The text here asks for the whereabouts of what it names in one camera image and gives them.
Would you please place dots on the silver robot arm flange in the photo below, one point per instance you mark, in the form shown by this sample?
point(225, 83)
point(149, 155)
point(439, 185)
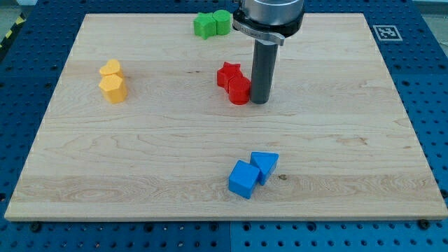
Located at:
point(269, 21)

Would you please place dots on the blue cube block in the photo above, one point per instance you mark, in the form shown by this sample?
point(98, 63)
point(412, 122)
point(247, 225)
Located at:
point(243, 178)

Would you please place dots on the red cylinder block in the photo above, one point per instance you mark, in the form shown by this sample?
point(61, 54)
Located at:
point(239, 90)

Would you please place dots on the blue triangular prism block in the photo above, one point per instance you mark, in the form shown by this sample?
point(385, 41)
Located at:
point(266, 162)

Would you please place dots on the red star block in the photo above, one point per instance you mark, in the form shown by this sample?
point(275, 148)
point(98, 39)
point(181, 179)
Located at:
point(227, 72)

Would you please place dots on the grey cylindrical pointer tool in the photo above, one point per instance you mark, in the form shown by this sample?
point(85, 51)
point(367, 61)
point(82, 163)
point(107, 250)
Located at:
point(264, 60)

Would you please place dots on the light wooden board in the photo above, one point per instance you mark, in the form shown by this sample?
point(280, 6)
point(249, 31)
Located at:
point(347, 149)

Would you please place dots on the green star block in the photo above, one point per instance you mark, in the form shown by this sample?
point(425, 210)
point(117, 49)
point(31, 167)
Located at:
point(205, 25)

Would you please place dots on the green cylinder block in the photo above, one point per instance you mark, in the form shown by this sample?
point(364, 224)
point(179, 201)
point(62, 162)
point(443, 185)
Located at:
point(223, 22)

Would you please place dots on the yellow hexagon block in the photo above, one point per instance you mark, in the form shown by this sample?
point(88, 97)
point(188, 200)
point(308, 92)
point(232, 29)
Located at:
point(113, 89)

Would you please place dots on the yellow heart block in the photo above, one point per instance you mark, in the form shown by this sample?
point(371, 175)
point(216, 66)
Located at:
point(112, 67)

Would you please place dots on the white fiducial marker tag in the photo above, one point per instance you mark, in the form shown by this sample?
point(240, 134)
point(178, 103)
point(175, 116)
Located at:
point(386, 32)

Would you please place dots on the yellow black hazard tape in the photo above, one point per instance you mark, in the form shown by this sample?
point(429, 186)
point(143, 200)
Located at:
point(12, 33)

